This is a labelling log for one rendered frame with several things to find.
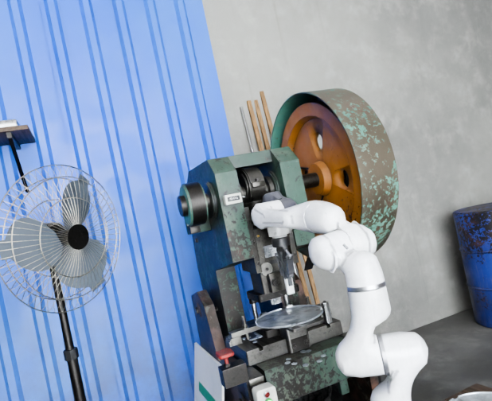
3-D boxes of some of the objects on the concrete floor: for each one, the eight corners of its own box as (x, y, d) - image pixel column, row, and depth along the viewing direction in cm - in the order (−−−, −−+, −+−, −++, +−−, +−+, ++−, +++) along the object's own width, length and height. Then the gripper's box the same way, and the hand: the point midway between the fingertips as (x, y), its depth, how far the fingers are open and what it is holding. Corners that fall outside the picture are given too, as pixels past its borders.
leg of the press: (305, 553, 160) (254, 309, 161) (276, 568, 156) (224, 318, 157) (228, 442, 247) (196, 284, 247) (208, 450, 243) (176, 290, 243)
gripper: (265, 238, 184) (276, 293, 185) (278, 239, 172) (290, 298, 173) (281, 234, 187) (291, 289, 188) (294, 235, 175) (306, 293, 175)
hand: (289, 285), depth 180 cm, fingers closed
